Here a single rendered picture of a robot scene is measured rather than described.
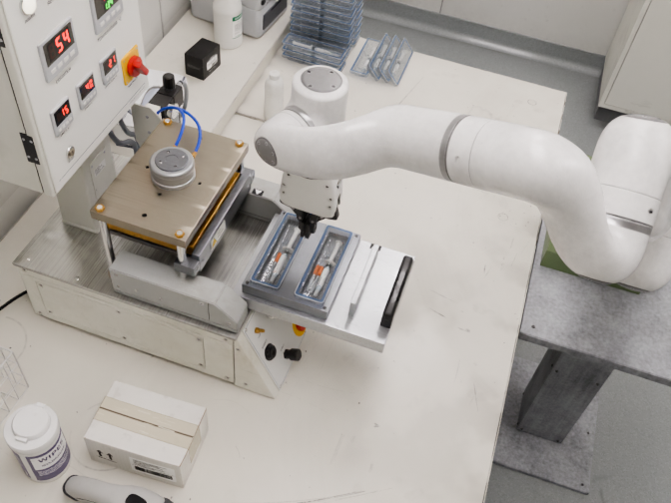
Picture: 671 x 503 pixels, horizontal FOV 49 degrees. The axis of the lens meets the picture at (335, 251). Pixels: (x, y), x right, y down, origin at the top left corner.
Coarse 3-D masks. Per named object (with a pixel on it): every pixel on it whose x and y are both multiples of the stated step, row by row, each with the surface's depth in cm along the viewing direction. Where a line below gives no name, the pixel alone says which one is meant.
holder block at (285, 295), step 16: (320, 224) 144; (352, 240) 142; (304, 256) 138; (352, 256) 141; (288, 272) 136; (256, 288) 133; (288, 288) 133; (336, 288) 134; (288, 304) 133; (304, 304) 131
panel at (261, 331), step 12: (252, 312) 138; (252, 324) 138; (264, 324) 141; (276, 324) 145; (288, 324) 149; (252, 336) 138; (264, 336) 141; (276, 336) 145; (288, 336) 149; (300, 336) 154; (264, 348) 141; (276, 348) 145; (288, 348) 149; (264, 360) 141; (276, 360) 145; (288, 360) 149; (276, 372) 145; (288, 372) 149; (276, 384) 145
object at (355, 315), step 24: (264, 240) 144; (360, 240) 146; (360, 264) 142; (384, 264) 142; (240, 288) 135; (360, 288) 133; (384, 288) 138; (264, 312) 136; (288, 312) 133; (336, 312) 134; (360, 312) 134; (336, 336) 133; (360, 336) 131; (384, 336) 131
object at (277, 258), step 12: (288, 216) 144; (288, 228) 142; (276, 240) 139; (288, 240) 140; (300, 240) 140; (276, 252) 137; (288, 252) 138; (264, 264) 135; (276, 264) 135; (288, 264) 136; (252, 276) 133; (264, 276) 133; (276, 276) 134
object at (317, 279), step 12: (336, 228) 143; (324, 240) 140; (336, 240) 141; (348, 240) 141; (324, 252) 138; (336, 252) 139; (312, 264) 136; (324, 264) 136; (336, 264) 137; (312, 276) 134; (324, 276) 135; (300, 288) 132; (312, 288) 133; (324, 288) 133
